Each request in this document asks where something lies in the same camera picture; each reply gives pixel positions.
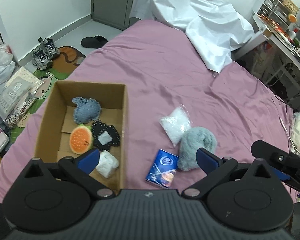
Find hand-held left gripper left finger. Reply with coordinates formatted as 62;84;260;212
24;148;116;201

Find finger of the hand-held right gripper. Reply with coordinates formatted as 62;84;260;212
251;140;300;178
270;166;300;193

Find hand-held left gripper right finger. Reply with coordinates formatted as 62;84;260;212
182;148;274;200

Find white soft pouch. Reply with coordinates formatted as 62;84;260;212
95;150;120;179

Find burger plush toy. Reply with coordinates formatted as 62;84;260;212
69;124;94;155

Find black stitched fabric patch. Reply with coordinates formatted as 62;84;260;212
91;120;121;152

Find brown cardboard box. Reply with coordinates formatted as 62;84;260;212
34;81;129;196

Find grey fluffy plush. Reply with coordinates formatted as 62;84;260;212
177;127;217;172

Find blue tissue pack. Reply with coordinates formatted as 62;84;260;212
145;149;180;189

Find clear bag of white beads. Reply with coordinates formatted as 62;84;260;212
159;106;192;147

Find white desk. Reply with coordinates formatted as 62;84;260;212
252;12;300;101

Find cartoon floor mat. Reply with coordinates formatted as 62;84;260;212
9;46;87;144

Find grey mailing package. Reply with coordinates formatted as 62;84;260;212
0;81;32;117

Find cream patterned package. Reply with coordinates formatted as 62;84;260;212
5;67;42;91

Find grey white sneaker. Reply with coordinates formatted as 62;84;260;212
32;47;53;71
41;38;61;60

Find black slipper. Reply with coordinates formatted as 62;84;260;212
80;35;109;49

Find white plastic bag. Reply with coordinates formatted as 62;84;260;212
0;42;14;67
0;61;16;87

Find small drawer organizer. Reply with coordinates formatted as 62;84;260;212
257;0;288;23

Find wicker basket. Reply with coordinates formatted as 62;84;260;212
281;0;299;14

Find white cover sheet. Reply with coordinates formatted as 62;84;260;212
129;0;255;74

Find grey door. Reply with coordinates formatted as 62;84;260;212
91;0;140;31

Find white cable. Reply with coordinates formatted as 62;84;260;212
279;117;297;153

